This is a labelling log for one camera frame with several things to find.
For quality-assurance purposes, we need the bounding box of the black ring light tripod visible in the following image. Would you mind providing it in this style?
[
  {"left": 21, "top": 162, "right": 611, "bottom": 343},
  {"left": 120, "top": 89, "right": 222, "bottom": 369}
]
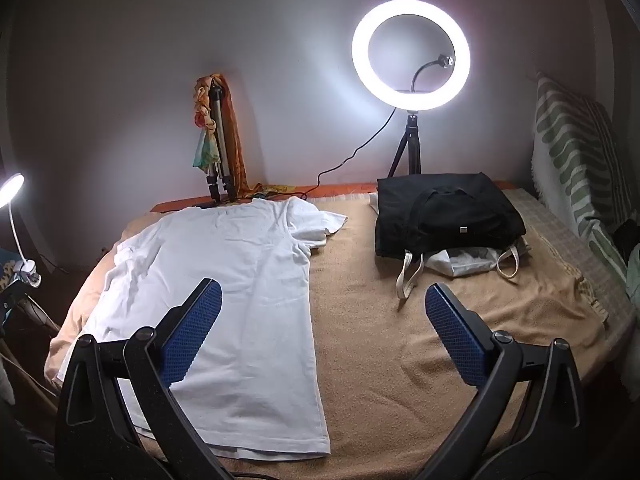
[{"left": 387, "top": 110, "right": 423, "bottom": 178}]

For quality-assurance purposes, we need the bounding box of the white ring light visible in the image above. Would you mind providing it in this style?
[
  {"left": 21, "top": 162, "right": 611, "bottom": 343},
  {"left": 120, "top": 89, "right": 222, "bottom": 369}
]
[{"left": 351, "top": 0, "right": 472, "bottom": 112}]

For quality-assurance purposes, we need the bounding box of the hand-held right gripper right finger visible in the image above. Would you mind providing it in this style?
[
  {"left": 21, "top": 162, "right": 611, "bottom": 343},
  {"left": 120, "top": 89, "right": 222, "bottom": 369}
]
[{"left": 415, "top": 282, "right": 586, "bottom": 480}]

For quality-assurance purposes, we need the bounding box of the checked beige sheet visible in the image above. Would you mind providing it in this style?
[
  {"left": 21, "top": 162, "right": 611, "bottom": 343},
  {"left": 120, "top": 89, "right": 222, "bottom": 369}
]
[{"left": 500, "top": 187, "right": 638, "bottom": 341}]

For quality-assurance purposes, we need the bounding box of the black gooseneck phone holder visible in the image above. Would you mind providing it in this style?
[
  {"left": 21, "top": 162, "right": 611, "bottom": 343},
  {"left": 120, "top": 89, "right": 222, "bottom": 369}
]
[{"left": 410, "top": 53, "right": 457, "bottom": 93}]

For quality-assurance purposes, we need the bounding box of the white tote bag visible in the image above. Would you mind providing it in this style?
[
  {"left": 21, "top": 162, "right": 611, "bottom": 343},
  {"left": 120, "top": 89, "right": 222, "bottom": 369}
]
[{"left": 395, "top": 235, "right": 531, "bottom": 301}]

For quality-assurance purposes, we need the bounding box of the black ring light cable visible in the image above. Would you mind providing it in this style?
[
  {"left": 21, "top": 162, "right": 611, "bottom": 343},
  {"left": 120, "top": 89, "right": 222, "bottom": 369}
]
[{"left": 295, "top": 107, "right": 398, "bottom": 201}]

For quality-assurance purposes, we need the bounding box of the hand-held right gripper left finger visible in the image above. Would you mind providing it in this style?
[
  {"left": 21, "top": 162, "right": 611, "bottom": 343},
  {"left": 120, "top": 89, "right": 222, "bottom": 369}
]
[{"left": 54, "top": 278, "right": 236, "bottom": 480}]

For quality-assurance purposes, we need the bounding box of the folded silver tripod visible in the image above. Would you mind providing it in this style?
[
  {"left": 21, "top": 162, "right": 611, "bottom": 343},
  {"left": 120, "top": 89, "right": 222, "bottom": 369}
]
[{"left": 200, "top": 82, "right": 240, "bottom": 206}]

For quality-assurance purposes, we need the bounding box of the black tote bag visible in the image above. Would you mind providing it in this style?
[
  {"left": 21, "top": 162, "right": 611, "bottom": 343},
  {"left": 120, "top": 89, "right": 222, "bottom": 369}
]
[{"left": 375, "top": 172, "right": 527, "bottom": 263}]

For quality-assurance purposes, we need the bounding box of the tan blanket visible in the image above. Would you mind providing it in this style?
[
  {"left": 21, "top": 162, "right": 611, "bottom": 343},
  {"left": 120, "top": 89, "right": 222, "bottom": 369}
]
[{"left": 44, "top": 195, "right": 608, "bottom": 480}]

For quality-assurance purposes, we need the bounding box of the orange bed sheet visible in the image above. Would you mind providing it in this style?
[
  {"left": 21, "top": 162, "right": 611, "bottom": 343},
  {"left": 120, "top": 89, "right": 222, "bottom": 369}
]
[{"left": 150, "top": 180, "right": 381, "bottom": 213}]

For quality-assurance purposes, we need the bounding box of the white clip lamp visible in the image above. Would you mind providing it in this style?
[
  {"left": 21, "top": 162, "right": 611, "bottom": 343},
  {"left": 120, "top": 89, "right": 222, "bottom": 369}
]
[{"left": 0, "top": 173, "right": 41, "bottom": 288}]

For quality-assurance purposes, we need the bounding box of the colourful patterned scarf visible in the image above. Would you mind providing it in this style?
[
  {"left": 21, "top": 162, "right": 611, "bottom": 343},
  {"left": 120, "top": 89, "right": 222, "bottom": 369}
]
[{"left": 191, "top": 74, "right": 221, "bottom": 168}]

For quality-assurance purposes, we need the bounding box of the white t-shirt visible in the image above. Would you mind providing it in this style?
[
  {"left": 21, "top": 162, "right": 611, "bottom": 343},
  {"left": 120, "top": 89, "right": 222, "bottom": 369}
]
[{"left": 80, "top": 196, "right": 348, "bottom": 461}]

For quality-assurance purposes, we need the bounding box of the orange cloth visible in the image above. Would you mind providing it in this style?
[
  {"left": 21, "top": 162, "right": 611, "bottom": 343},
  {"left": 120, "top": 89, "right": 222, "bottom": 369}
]
[{"left": 220, "top": 74, "right": 301, "bottom": 198}]

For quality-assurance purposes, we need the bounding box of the dark cloth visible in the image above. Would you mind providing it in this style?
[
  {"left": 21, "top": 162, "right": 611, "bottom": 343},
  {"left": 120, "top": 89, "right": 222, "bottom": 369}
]
[{"left": 612, "top": 219, "right": 640, "bottom": 266}]

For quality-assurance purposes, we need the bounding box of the green striped pillow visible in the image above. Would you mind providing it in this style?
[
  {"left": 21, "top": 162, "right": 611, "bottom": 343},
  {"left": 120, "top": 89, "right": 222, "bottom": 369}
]
[{"left": 530, "top": 71, "right": 631, "bottom": 281}]

